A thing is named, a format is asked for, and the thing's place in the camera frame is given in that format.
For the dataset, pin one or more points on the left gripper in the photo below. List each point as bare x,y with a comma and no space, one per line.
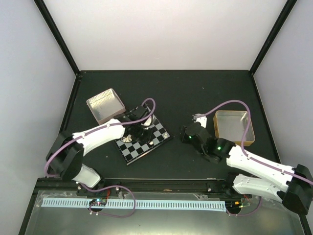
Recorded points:
147,138

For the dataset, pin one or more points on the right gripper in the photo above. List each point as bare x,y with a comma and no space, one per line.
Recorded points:
185,137

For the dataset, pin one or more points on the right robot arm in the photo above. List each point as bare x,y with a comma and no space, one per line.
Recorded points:
291,186

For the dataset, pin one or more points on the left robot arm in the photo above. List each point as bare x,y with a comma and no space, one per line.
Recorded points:
65,158

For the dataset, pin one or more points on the pile of white chess pieces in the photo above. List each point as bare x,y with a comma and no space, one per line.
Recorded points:
126,139

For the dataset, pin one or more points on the right circuit board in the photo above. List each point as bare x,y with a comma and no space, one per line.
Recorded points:
236,204

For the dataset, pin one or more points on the circuit board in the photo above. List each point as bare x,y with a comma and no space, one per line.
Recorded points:
98,202
236,204

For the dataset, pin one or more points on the left circuit board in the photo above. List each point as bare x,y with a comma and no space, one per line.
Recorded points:
98,202

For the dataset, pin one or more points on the black white chessboard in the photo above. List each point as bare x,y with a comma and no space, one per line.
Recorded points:
135,150

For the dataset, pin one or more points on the gold metal tin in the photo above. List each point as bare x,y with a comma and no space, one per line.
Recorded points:
230,125

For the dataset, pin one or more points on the pink metal tin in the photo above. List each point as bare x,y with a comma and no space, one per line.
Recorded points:
105,105

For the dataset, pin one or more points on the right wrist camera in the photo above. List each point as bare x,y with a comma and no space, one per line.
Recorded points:
202,119

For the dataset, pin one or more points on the black mounting rail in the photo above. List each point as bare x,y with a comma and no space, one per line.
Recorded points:
221,188

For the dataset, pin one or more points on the light blue cable duct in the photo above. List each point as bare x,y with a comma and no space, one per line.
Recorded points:
128,204

